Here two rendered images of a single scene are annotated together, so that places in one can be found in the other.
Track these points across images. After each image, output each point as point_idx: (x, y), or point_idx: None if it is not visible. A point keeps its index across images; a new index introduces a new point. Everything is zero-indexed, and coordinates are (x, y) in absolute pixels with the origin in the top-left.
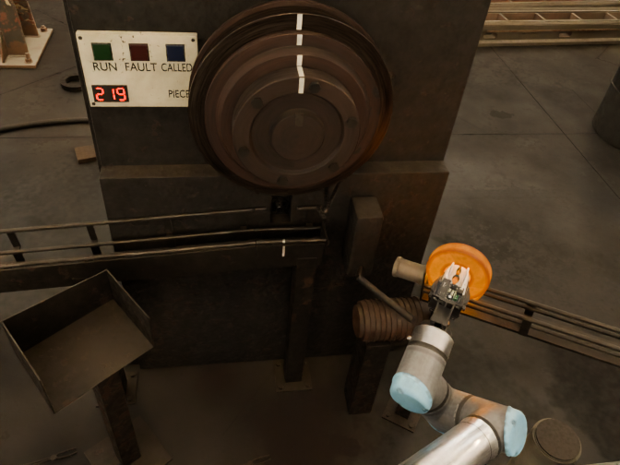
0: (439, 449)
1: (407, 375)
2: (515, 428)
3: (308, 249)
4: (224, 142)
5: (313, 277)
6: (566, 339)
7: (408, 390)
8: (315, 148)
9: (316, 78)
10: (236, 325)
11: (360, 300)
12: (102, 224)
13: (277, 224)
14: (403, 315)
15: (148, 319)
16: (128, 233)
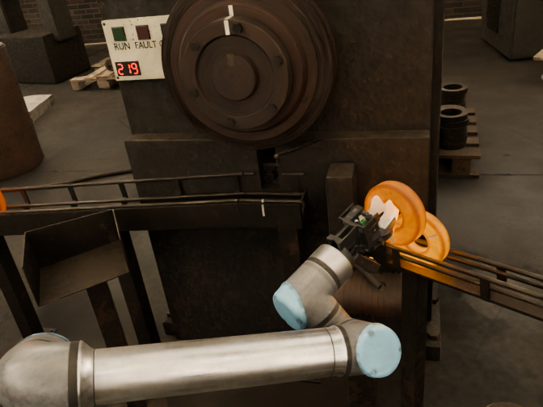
0: (266, 334)
1: (284, 283)
2: (372, 340)
3: (285, 210)
4: (187, 91)
5: (296, 242)
6: (530, 303)
7: (279, 295)
8: (250, 87)
9: (237, 20)
10: (251, 302)
11: None
12: (128, 182)
13: (268, 191)
14: (372, 281)
15: (119, 241)
16: (150, 194)
